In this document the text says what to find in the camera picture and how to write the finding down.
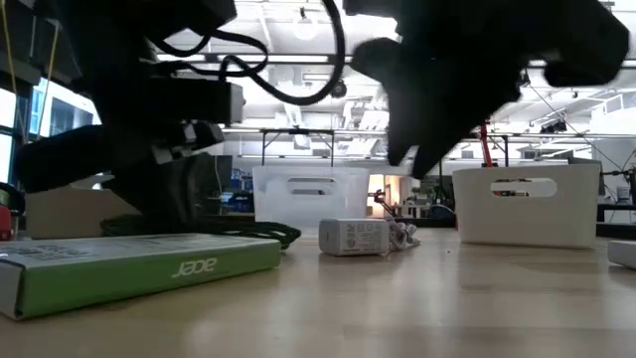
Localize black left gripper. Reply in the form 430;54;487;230
17;121;226;225

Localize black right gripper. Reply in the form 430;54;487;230
342;0;548;179

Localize green acer cardboard box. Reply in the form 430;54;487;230
0;233;282;320

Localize dark green braided cable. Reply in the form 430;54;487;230
100;214;303;251

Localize white usb cable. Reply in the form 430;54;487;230
385;214;421;251

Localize white power adapter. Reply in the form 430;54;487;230
318;218;391;257

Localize grey cardboard box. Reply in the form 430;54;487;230
606;240;636;270

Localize clear translucent plastic bin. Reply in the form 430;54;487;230
251;165;372;239

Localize black computer monitor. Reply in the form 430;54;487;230
214;154;235;200

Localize red stand pole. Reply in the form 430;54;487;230
477;120;494;168

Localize blue storage boxes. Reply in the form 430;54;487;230
231;167;254;193

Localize black framed window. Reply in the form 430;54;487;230
0;74;103;185

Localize black folding table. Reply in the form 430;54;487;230
259;127;336;168

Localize long ceiling light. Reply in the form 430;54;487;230
156;53;208;64
217;53;349;65

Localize red object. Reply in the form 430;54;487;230
0;203;14;243

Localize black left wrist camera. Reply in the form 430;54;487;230
143;77;245;125

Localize white plastic handle bin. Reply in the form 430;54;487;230
24;186;143;240
451;163;601;249

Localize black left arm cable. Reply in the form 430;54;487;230
153;0;348;106

